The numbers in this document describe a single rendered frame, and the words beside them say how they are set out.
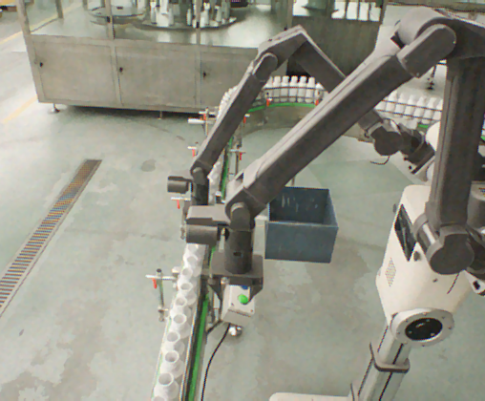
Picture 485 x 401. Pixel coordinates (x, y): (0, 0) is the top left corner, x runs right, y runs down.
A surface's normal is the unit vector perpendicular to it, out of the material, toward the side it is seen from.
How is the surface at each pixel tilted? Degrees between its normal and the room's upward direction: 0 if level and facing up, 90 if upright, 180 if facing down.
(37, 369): 0
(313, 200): 90
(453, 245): 89
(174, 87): 90
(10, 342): 0
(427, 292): 101
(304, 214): 90
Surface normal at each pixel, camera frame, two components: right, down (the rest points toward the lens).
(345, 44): -0.04, 0.56
